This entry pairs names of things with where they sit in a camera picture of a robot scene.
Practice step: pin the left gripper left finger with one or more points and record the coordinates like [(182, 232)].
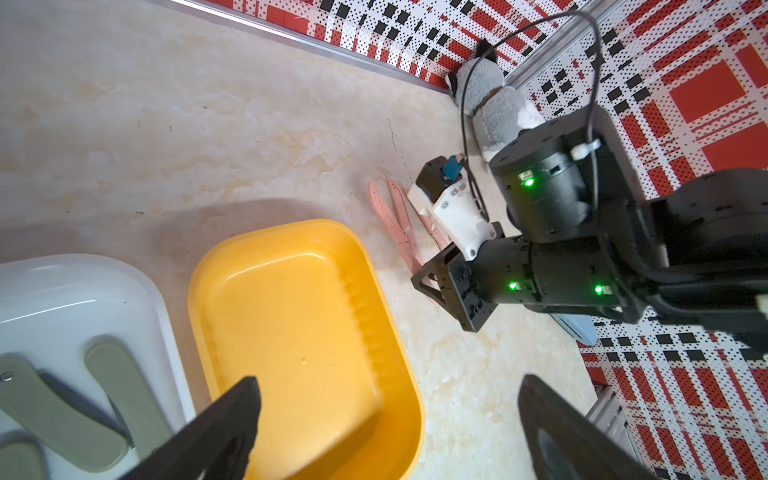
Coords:
[(215, 445)]

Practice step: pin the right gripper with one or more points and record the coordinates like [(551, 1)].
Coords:
[(470, 291)]

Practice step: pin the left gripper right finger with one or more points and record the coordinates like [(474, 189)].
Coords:
[(563, 444)]

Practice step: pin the green folding knife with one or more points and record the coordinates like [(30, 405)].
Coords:
[(84, 442), (22, 460), (113, 367)]

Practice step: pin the pink fruit knife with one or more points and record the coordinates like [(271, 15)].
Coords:
[(389, 220), (403, 218), (435, 231)]

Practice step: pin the yellow plastic storage box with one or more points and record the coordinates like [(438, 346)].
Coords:
[(299, 307)]

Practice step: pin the white plastic storage box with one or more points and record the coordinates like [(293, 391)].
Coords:
[(55, 308)]

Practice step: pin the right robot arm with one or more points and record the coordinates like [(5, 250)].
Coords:
[(590, 243)]

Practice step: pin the blue oval pad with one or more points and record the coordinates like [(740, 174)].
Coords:
[(580, 327)]

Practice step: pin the grey white plush toy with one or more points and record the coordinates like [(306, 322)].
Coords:
[(498, 112)]

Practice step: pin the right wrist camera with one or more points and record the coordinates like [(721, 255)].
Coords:
[(442, 191)]

